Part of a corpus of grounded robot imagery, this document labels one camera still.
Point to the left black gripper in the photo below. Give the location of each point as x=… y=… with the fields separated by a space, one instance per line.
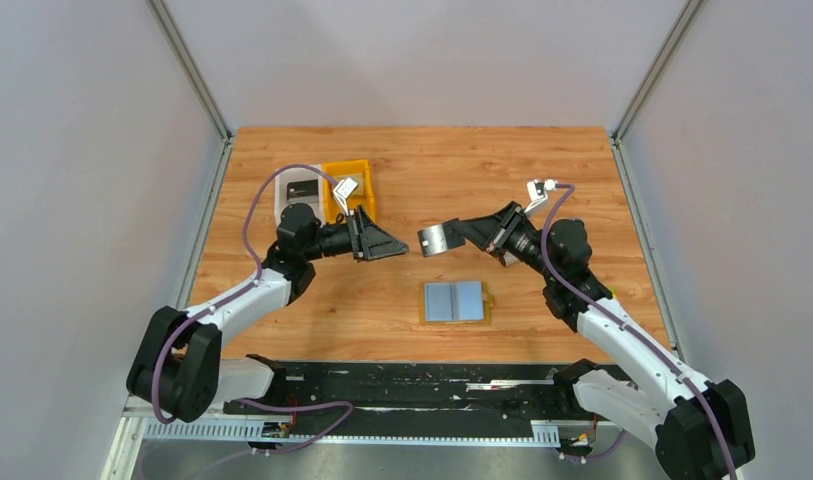
x=368 y=241

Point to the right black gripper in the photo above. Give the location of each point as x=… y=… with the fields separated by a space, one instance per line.
x=492 y=232

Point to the black card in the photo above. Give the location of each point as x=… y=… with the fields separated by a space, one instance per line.
x=303 y=191
x=438 y=239

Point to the yellow leather card holder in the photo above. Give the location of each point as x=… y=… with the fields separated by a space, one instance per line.
x=459 y=302

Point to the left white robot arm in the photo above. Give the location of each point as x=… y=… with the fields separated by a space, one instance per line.
x=179 y=368

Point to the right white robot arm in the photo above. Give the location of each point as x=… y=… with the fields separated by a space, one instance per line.
x=697 y=428

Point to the black card in bin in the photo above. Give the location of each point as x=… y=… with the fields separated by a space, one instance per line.
x=303 y=191

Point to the yellow plastic bin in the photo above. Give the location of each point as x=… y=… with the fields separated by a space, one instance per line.
x=356 y=166

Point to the white plastic bin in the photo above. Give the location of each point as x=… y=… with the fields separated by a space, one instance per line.
x=279 y=183

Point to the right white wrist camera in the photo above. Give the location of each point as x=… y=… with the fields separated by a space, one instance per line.
x=538 y=191

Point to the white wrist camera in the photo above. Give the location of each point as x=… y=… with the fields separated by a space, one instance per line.
x=538 y=191
x=342 y=191

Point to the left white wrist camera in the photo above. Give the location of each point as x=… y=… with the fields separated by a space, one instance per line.
x=342 y=191

